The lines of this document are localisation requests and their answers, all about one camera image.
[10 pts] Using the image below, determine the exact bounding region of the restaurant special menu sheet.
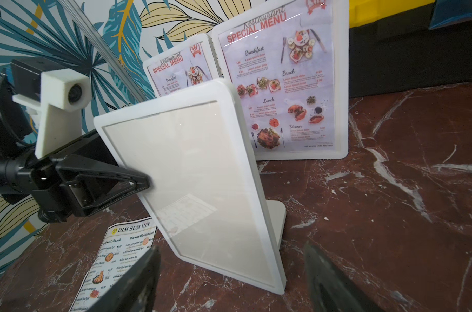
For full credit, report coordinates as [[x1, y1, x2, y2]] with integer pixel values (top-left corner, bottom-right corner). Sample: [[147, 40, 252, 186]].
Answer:
[[218, 0, 336, 152]]

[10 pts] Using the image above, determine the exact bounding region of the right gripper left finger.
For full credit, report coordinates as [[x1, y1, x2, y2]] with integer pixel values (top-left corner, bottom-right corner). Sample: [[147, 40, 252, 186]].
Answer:
[[89, 246, 161, 312]]

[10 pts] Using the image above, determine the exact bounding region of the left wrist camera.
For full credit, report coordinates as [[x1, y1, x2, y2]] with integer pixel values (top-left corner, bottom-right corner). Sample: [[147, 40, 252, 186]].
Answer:
[[11, 57, 92, 159]]

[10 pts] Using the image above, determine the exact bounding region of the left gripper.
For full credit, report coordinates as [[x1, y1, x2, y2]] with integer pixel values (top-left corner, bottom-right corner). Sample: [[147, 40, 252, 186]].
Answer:
[[31, 130, 151, 223]]

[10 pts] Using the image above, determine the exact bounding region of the yellow header menu sheet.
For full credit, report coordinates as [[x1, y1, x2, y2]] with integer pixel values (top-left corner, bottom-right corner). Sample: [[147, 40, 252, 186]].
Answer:
[[70, 217, 157, 311]]

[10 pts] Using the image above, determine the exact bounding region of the white menu rack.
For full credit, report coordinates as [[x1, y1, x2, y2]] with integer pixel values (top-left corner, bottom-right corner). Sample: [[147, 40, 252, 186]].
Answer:
[[210, 0, 350, 161], [94, 79, 287, 295], [143, 34, 222, 98]]

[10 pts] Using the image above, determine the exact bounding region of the yellow black toolbox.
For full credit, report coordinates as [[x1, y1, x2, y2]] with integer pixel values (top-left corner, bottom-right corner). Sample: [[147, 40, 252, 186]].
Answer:
[[349, 1, 472, 98]]

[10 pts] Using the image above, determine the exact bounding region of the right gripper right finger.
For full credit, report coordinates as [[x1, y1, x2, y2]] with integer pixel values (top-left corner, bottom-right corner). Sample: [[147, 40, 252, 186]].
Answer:
[[303, 243, 382, 312]]

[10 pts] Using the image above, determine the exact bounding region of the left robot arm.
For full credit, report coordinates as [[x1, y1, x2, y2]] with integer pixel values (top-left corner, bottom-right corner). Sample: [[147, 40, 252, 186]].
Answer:
[[0, 78, 151, 223]]

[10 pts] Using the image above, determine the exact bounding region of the pink menu sheet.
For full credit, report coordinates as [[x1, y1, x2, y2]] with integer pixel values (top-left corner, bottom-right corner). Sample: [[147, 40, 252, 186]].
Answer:
[[144, 42, 214, 98]]

